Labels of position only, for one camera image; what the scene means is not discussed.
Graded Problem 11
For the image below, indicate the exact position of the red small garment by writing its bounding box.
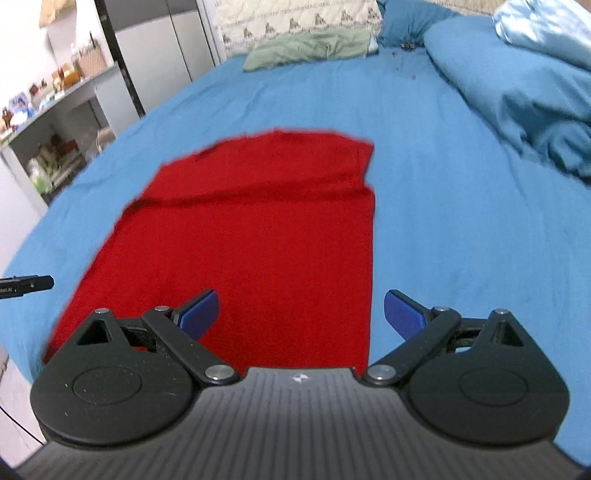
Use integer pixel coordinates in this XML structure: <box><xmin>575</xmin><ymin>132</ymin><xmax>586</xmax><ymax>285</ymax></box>
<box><xmin>46</xmin><ymin>130</ymin><xmax>375</xmax><ymax>371</ymax></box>

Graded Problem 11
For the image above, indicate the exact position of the cluttered shelf unit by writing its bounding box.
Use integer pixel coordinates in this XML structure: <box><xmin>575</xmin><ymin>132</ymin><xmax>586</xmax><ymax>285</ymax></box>
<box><xmin>1</xmin><ymin>34</ymin><xmax>137</xmax><ymax>213</ymax></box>

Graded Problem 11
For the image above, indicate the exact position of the blue bed sheet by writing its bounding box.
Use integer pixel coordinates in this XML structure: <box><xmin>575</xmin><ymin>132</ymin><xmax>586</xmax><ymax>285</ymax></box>
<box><xmin>1</xmin><ymin>49</ymin><xmax>590</xmax><ymax>463</ymax></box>

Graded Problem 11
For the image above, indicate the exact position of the grey wardrobe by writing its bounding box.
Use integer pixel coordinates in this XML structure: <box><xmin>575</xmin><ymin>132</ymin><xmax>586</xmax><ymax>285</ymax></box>
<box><xmin>95</xmin><ymin>0</ymin><xmax>223</xmax><ymax>116</ymax></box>

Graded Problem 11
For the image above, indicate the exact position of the blue duvet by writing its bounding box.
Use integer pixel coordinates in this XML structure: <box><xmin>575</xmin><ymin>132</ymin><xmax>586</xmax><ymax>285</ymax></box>
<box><xmin>424</xmin><ymin>16</ymin><xmax>590</xmax><ymax>183</ymax></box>

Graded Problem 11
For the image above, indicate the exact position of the cream patterned pillow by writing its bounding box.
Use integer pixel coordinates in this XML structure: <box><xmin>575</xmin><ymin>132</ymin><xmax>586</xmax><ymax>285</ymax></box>
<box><xmin>213</xmin><ymin>0</ymin><xmax>383</xmax><ymax>58</ymax></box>

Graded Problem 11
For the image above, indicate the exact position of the light blue blanket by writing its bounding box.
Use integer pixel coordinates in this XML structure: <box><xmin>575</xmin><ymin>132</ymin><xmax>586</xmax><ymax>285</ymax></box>
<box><xmin>492</xmin><ymin>0</ymin><xmax>591</xmax><ymax>70</ymax></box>

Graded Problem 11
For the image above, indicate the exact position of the dark blue pillow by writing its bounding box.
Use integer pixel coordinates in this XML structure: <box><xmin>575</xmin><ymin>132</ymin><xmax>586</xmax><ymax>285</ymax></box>
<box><xmin>378</xmin><ymin>0</ymin><xmax>460</xmax><ymax>48</ymax></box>

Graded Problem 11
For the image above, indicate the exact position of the green pillow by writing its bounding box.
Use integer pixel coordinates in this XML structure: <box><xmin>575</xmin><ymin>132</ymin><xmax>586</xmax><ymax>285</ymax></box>
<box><xmin>242</xmin><ymin>28</ymin><xmax>379</xmax><ymax>72</ymax></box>

